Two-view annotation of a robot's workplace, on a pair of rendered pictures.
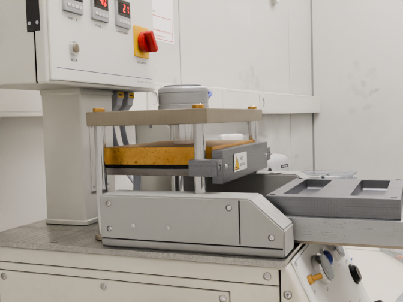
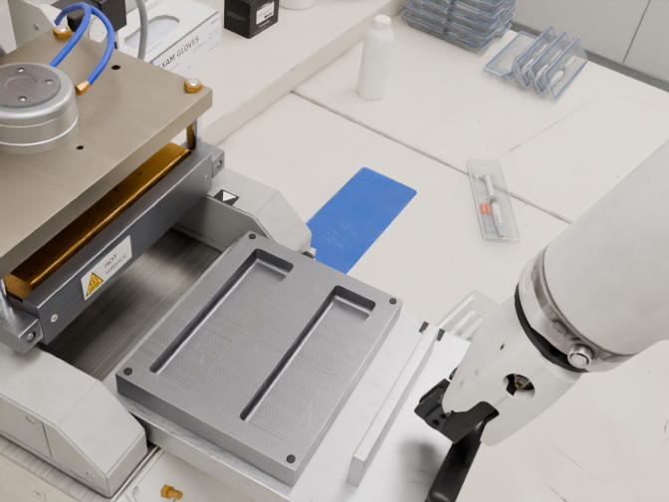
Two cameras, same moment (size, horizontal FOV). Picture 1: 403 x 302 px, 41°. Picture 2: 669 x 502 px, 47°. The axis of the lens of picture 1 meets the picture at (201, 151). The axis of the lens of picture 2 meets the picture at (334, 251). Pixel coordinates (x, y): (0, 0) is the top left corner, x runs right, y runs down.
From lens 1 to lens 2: 0.58 m
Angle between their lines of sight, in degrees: 41
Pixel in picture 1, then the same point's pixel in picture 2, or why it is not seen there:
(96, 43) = not seen: outside the picture
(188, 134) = not seen: hidden behind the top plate
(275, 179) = (222, 210)
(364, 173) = not seen: outside the picture
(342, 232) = (211, 467)
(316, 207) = (183, 420)
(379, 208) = (266, 463)
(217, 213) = (16, 416)
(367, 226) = (243, 480)
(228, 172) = (65, 316)
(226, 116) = (72, 213)
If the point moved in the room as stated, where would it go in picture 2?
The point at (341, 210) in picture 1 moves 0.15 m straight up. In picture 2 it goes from (216, 439) to (218, 313)
